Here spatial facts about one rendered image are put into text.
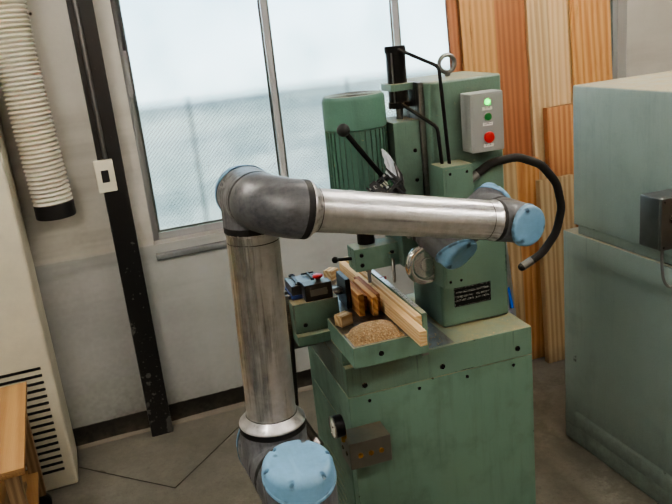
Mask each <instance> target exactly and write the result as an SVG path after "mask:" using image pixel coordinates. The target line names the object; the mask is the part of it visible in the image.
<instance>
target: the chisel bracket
mask: <svg viewBox="0 0 672 504"><path fill-rule="evenodd" d="M347 249H348V257H352V260H349V266H350V267H351V268H352V269H353V270H354V271H355V272H362V271H366V272H372V269H377V268H382V267H387V266H392V264H391V259H390V258H389V257H388V252H390V250H394V252H395V253H396V258H394V261H395V265H397V264H399V252H398V242H397V241H395V240H394V239H392V238H391V237H385V238H380V239H375V243H373V244H370V245H359V244H358V243H353V244H348V245H347Z"/></svg>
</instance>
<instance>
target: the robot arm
mask: <svg viewBox="0 0 672 504"><path fill-rule="evenodd" d="M381 154H382V157H383V159H384V164H385V166H386V171H385V173H386V174H383V175H382V177H380V178H379V179H378V180H377V181H373V182H372V183H371V184H370V185H369V186H370V188H369V189H368V188H366V189H367V191H368V192H366V191H355V190H338V189H324V188H317V187H316V185H315V184H314V183H313V182H312V181H311V180H309V179H298V178H290V177H283V176H278V175H272V174H269V173H267V172H265V171H264V170H263V169H261V168H259V167H257V166H254V165H247V164H239V165H235V166H232V167H230V168H228V169H227V170H226V171H224V172H223V173H222V174H221V176H220V177H219V179H218V181H217V183H216V186H215V200H216V203H217V205H218V207H219V208H220V210H221V213H222V222H223V229H224V235H225V236H226V243H227V252H228V260H229V269H230V277H231V286H232V294H233V302H234V311H235V319H236V328H237V336H238V345H239V353H240V362H241V370H242V378H243V387H244V395H245V404H246V412H245V413H244V414H243V415H242V416H241V417H240V420H239V431H238V434H237V439H236V447H237V453H238V457H239V460H240V462H241V464H242V465H243V467H244V468H245V470H246V472H247V474H248V476H249V478H250V480H251V482H252V483H253V485H254V487H255V489H256V491H257V493H258V495H259V497H260V499H261V501H262V503H263V504H339V501H338V491H337V481H336V478H337V475H336V469H335V465H334V462H333V458H332V456H331V455H330V453H329V451H328V450H327V449H326V448H325V447H323V446H322V445H320V444H318V443H315V442H312V441H308V439H307V428H306V418H305V412H304V411H303V410H302V409H301V408H300V407H299V406H297V405H296V404H295V394H294V384H293V373H292V363H291V353H290V342H289V332H288V322H287V311H286V301H285V291H284V280H283V270H282V260H281V249H280V239H279V237H281V238H287V239H304V240H306V239H309V238H310V237H311V236H312V235H313V234H314V233H315V232H324V233H346V234H368V235H390V236H406V237H407V238H408V239H409V238H410V237H412V239H413V240H414V241H415V242H416V243H418V244H419V245H420V246H421V247H422V248H423V249H424V250H425V251H427V252H428V253H429V254H430V255H431V256H432V257H433V258H434V259H435V260H436V262H438V263H440V264H441V265H443V266H444V267H445V268H447V269H450V270H452V269H456V268H459V267H461V266H462V265H464V264H465V263H466V262H467V261H468V260H469V259H470V258H471V257H472V256H473V255H474V253H475V252H476V250H477V243H476V242H477V241H478V240H488V241H498V242H512V243H515V244H516V245H518V246H531V245H533V244H534V243H536V242H537V241H538V240H539V239H540V237H541V236H542V234H543V232H544V228H545V216H544V214H543V212H542V210H541V209H540V208H538V207H537V206H535V205H533V204H531V203H525V202H521V201H518V200H515V199H512V198H511V197H510V196H509V194H508V193H507V192H506V191H505V190H504V189H503V188H502V187H500V186H497V185H496V184H494V183H491V182H487V183H484V184H483V185H481V186H480V187H478V188H477V189H475V191H474V192H473V193H472V194H471V195H470V196H469V197H468V198H467V199H465V198H451V197H437V196H423V195H409V194H406V193H405V192H406V189H405V187H404V177H403V175H402V173H401V171H400V170H399V169H398V167H397V166H396V164H395V162H394V161H393V159H392V158H391V156H390V155H389V154H388V153H387V152H386V151H385V150H384V149H381Z"/></svg>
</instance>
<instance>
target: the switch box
mask: <svg viewBox="0 0 672 504"><path fill-rule="evenodd" d="M485 98H489V99H490V100H491V103H490V104H489V105H488V106H492V109H491V110H484V111H482V107H488V106H487V105H485V104H484V99H485ZM460 106H461V126H462V145H463V151H465V152H469V153H472V154H474V153H480V152H487V151H493V150H499V149H504V123H503V94H502V90H496V89H488V90H481V91H474V92H467V93H461V94H460ZM486 112H490V113H491V114H492V118H491V120H490V121H485V120H484V114H485V113H486ZM486 122H493V125H489V126H483V123H486ZM487 132H493V133H494V136H495V138H494V140H493V141H492V142H491V143H494V146H491V147H485V148H484V144H489V143H487V142H486V141H485V140H484V135H485V134H486V133H487Z"/></svg>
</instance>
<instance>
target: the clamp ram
mask: <svg viewBox="0 0 672 504"><path fill-rule="evenodd" d="M336 279H337V287H332V291H333V292H334V293H335V294H336V295H338V297H339V300H340V301H341V302H342V303H343V304H344V305H345V306H346V307H347V308H348V309H350V308H352V298H351V288H350V279H349V278H348V277H347V276H346V275H344V274H343V273H342V272H341V271H336Z"/></svg>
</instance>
